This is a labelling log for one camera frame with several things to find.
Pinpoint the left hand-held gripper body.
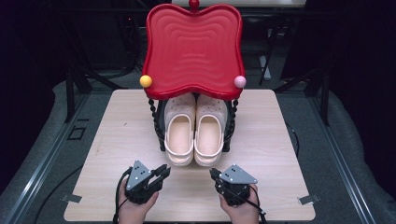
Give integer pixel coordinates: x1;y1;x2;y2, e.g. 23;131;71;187
123;160;165;205

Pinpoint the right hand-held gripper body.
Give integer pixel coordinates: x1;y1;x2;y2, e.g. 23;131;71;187
214;163;259;207

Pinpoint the cream clog shoe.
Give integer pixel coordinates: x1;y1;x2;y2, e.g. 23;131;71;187
193;93;229;168
163;91;197;167

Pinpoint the person's right hand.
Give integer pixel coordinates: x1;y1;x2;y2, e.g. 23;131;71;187
219;183;261;224

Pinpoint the person's left hand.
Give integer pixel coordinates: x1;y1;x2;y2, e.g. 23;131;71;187
118;179;161;224

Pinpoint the grey tape strip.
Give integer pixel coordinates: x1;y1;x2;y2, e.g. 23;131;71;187
60;193;83;204
297;193;321;206

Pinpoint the black metal stand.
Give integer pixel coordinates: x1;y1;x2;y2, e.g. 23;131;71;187
64;59;129;124
273;64;332;127

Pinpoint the white stand leg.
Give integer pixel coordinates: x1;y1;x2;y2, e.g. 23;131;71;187
259;55;273;82

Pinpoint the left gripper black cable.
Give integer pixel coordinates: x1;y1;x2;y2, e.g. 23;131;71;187
112;166;134;224

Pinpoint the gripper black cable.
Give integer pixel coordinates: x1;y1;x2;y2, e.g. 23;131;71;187
232;183;269;224
112;166;134;224

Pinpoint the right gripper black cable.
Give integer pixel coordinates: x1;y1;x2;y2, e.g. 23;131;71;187
232;183;269;224

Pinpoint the thin black table cable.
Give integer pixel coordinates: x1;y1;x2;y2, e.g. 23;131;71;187
285;122;301;159

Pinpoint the black floor cable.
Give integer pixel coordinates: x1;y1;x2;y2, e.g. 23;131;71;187
32;165;84;224

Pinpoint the aluminium floor rail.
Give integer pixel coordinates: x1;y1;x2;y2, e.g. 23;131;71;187
4;92;92;224
307;92;378;224

